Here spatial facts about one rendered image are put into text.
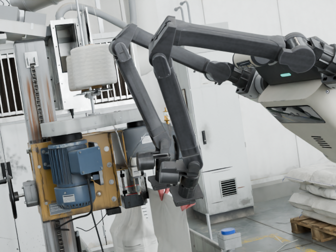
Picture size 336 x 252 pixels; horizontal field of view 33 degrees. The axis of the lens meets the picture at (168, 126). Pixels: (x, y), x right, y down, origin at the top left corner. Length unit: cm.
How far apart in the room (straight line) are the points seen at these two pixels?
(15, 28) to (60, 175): 272
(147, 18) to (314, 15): 268
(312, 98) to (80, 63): 89
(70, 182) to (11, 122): 292
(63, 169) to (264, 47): 95
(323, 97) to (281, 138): 545
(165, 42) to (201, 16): 537
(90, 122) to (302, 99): 82
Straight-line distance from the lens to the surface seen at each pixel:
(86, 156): 208
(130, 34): 203
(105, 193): 238
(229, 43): 155
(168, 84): 160
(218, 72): 210
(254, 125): 705
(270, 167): 717
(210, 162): 618
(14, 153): 504
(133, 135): 238
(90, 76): 215
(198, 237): 292
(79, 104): 459
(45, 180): 234
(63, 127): 211
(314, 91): 177
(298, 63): 159
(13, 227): 512
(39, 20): 484
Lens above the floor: 145
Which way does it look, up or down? 3 degrees down
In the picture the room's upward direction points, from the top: 8 degrees counter-clockwise
